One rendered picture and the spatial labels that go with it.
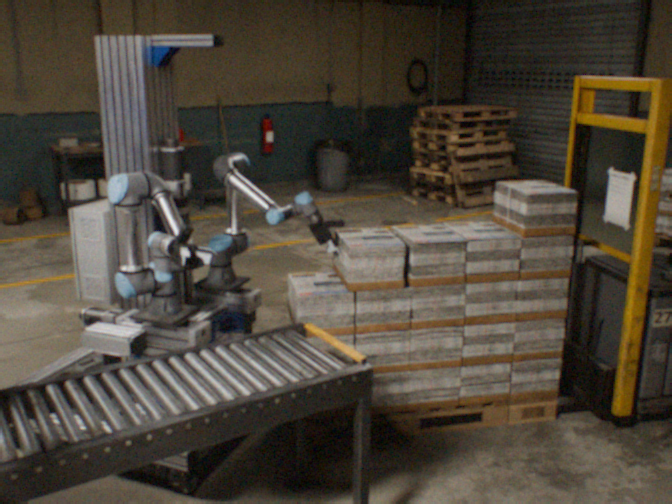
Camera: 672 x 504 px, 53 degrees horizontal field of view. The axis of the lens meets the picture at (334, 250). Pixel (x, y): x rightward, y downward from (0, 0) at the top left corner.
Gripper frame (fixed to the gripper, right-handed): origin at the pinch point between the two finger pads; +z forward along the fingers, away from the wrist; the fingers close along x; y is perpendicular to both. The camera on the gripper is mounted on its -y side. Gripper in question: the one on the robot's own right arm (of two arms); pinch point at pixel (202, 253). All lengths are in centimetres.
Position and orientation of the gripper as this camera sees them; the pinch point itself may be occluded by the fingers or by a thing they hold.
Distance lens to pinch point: 255.7
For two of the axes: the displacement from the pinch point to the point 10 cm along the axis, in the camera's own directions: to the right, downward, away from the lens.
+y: -1.1, 9.8, 1.8
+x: -7.3, 0.4, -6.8
